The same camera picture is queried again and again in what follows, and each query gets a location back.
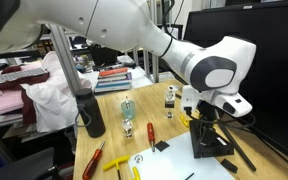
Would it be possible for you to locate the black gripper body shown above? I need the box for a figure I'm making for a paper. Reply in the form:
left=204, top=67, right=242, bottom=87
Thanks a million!
left=197, top=99, right=219, bottom=123

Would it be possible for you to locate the black wedge tool holder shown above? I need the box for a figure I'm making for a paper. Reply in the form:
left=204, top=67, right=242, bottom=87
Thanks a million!
left=188, top=118, right=235, bottom=160

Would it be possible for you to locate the white board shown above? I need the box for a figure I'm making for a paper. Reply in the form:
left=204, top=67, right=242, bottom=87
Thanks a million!
left=127, top=131, right=236, bottom=180

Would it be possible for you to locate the black monitor stand foot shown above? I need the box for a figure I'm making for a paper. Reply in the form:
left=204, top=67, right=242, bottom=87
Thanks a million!
left=217, top=118, right=258, bottom=173

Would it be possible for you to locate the small black foam pad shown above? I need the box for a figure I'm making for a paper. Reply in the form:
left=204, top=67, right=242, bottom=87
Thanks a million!
left=154, top=140, right=171, bottom=153
left=220, top=158, right=239, bottom=175

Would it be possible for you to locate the small red screwdriver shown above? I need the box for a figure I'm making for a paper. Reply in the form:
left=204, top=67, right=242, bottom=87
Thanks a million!
left=146, top=122, right=157, bottom=153

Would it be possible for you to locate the small clear glass bottle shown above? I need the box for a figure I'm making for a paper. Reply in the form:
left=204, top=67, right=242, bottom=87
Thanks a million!
left=121, top=118, right=135, bottom=139

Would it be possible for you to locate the black monitor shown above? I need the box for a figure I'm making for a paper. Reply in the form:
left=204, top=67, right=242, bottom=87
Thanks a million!
left=183, top=0, right=288, bottom=166

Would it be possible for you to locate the silver round washer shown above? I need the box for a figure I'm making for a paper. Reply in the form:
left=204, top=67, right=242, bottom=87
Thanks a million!
left=133, top=154, right=144, bottom=164

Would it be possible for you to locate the grey purple book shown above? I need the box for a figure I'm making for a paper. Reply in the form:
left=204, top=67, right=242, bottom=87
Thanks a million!
left=97, top=72, right=134, bottom=84

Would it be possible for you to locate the white blue book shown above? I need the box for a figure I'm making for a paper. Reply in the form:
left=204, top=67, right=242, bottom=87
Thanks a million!
left=93, top=80, right=133, bottom=95

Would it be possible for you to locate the orange red book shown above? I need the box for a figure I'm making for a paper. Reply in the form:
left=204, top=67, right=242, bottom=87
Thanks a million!
left=98, top=67, right=130, bottom=78

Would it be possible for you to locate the black water bottle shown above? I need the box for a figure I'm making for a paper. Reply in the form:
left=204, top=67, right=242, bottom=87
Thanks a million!
left=74, top=87, right=107, bottom=139

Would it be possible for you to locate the black mesh basket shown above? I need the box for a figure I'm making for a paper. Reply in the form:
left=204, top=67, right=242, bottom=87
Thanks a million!
left=89, top=46, right=119, bottom=67

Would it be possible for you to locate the large red black screwdriver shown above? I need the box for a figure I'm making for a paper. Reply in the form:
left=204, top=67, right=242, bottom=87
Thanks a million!
left=81, top=139, right=107, bottom=180

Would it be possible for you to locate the white cloth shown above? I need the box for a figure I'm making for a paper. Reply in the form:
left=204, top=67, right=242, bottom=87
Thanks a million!
left=20, top=50, right=94, bottom=134

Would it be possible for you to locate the maroon cloth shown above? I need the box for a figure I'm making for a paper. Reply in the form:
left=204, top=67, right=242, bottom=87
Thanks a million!
left=0, top=64, right=51, bottom=127

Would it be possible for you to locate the black chair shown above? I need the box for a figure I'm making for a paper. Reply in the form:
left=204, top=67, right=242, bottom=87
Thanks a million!
left=0, top=128, right=57, bottom=180

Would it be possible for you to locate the grey keyboard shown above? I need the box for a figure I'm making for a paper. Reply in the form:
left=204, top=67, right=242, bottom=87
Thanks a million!
left=0, top=67, right=49, bottom=85

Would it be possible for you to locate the pink paper stack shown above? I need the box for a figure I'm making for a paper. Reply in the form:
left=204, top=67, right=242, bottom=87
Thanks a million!
left=0, top=88, right=26, bottom=120

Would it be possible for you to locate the black camera cable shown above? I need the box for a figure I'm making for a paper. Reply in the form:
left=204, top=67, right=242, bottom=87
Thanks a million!
left=197, top=112, right=257, bottom=132

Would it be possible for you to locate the aluminium frame post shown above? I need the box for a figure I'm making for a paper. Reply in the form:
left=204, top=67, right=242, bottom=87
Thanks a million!
left=48, top=24, right=84, bottom=98
left=143, top=54, right=161, bottom=84

